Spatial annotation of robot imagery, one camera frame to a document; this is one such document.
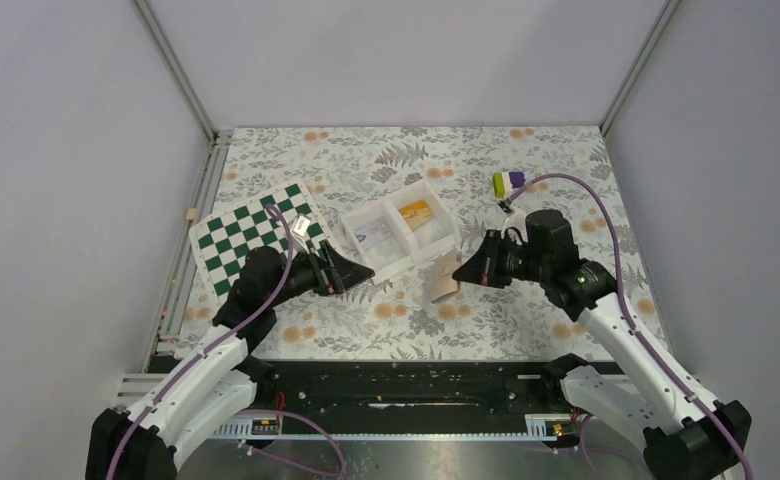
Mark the white two-compartment plastic bin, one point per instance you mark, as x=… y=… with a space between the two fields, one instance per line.
x=405 y=248

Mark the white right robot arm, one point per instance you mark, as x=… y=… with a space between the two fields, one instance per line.
x=682 y=429

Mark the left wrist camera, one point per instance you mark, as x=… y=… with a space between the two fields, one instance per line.
x=300 y=227

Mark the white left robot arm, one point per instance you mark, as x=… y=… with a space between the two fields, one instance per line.
x=154 y=436

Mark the orange gold card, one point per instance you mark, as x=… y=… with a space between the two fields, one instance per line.
x=416 y=214

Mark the beige leather card holder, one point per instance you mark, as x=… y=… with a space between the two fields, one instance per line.
x=442 y=285

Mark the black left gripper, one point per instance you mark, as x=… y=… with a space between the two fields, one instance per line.
x=349 y=273

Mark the white VIP card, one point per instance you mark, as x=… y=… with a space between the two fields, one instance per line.
x=372 y=233

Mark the green white purple toy block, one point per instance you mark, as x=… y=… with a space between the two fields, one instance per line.
x=505 y=183

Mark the green and white chessboard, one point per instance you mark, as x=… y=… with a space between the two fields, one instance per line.
x=221 y=240

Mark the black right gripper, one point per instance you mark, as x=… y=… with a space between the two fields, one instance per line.
x=483 y=267

